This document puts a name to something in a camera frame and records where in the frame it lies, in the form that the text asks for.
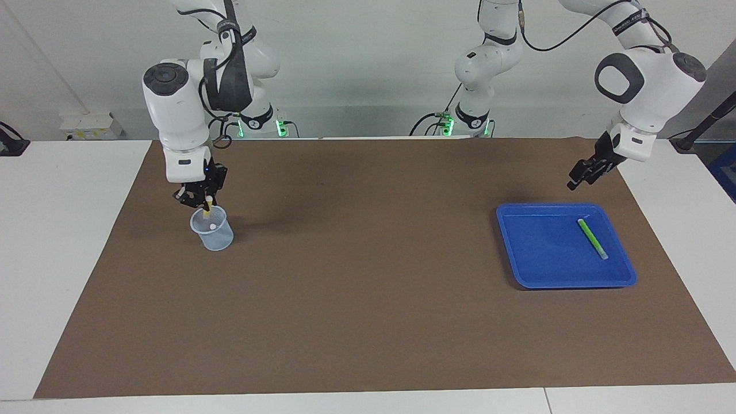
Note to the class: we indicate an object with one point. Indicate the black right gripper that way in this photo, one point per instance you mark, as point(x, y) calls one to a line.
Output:
point(210, 175)

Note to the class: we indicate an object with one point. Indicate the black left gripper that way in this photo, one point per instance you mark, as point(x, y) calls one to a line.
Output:
point(604, 152)

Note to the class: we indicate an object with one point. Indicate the yellow marker pen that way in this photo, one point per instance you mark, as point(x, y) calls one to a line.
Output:
point(207, 210)

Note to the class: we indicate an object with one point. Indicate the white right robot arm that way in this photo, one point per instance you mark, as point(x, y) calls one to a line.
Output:
point(178, 109)

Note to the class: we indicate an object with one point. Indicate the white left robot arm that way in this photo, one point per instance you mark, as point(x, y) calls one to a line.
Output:
point(650, 86)

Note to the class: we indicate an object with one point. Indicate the translucent plastic cup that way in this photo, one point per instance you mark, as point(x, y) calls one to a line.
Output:
point(214, 238)

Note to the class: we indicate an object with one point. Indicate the green marker pen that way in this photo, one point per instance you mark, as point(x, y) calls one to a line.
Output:
point(592, 238)

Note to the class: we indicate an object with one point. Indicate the blue plastic tray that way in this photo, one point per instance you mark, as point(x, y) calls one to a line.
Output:
point(552, 270)

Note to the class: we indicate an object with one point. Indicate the black stand pole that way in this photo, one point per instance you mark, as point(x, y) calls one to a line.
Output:
point(704, 123)

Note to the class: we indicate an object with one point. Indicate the blue floor object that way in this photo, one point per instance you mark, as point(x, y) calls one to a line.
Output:
point(725, 172)

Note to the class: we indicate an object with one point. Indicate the brown table mat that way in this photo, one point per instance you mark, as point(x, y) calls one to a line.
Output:
point(368, 299)

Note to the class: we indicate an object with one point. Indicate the white wall socket box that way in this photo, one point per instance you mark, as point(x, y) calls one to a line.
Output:
point(89, 125)

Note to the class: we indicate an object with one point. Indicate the black clamp mount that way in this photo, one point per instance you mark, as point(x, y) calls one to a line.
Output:
point(10, 145)

